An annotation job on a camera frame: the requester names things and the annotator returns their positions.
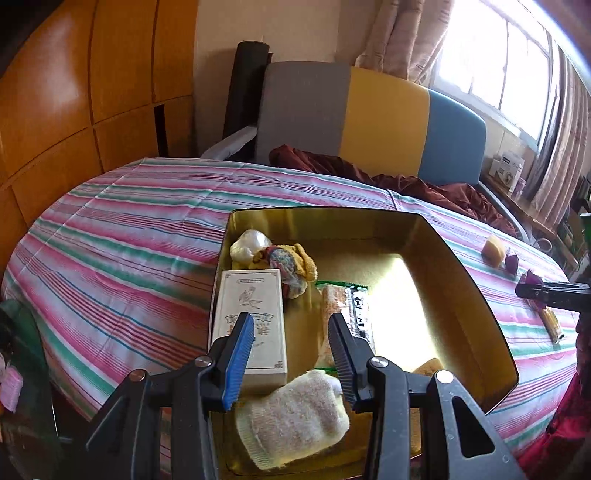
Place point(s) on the grey yellow blue sofa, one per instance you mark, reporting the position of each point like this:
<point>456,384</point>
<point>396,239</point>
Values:
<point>304,110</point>

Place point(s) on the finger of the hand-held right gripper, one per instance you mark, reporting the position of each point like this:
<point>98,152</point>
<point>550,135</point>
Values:
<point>549,293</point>

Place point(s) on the wooden desk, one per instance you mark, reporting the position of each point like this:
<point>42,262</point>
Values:
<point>531,217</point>

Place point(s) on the gold tray box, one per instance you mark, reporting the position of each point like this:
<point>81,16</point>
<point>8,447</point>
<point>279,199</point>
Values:
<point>415,286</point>

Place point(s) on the pink packet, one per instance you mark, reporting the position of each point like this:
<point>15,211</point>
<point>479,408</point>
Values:
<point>9,387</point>

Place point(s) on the red patterned cloth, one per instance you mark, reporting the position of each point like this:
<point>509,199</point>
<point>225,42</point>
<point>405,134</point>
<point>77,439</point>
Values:
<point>563,424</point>

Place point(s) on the cracker packet with black label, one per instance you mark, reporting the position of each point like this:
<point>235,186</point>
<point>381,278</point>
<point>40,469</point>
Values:
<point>355,309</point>

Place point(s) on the white sock with blue cuff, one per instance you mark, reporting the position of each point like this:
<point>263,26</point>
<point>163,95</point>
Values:
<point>291,415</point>

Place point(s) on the yellow sponge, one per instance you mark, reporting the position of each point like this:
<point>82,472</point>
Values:
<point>493,249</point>
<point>429,364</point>

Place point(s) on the dark red blanket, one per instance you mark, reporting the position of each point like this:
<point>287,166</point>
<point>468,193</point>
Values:
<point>415,189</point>

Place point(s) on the dark glass side table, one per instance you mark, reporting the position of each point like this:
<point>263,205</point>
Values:
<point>18,332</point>

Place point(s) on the white box with bird print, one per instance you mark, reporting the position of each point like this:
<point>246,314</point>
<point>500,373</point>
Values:
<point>249,300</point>

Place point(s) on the white carton box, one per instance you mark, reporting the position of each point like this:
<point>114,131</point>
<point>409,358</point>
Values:
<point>505,168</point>

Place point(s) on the window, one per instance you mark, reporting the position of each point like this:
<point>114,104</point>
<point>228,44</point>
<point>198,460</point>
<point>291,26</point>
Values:
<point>498,55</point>

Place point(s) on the purple candy packet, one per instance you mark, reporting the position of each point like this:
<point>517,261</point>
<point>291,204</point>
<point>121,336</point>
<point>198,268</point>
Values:
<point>532,278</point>
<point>511,262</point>

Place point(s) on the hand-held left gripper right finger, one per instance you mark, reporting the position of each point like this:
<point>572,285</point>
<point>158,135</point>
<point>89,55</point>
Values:
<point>344,364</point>

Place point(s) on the yellow floral sock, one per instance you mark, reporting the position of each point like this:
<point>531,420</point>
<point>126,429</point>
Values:
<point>295,267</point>

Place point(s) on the orange wooden wardrobe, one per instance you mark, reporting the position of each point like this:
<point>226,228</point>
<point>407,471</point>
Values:
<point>69,92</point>

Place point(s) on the cluttered storage rack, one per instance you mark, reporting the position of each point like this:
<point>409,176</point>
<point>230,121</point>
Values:
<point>575,226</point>

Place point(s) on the purple container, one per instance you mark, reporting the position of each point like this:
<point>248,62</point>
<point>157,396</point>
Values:
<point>520,187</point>

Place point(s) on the white plastic bag wad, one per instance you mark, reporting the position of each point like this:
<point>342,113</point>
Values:
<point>249,244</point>

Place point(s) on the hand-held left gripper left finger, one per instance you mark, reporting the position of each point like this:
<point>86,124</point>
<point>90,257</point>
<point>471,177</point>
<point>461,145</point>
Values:
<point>238,364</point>

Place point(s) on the pink patterned curtain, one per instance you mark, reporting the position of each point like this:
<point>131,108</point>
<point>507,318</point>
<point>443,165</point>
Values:
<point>563,152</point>
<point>397,37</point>

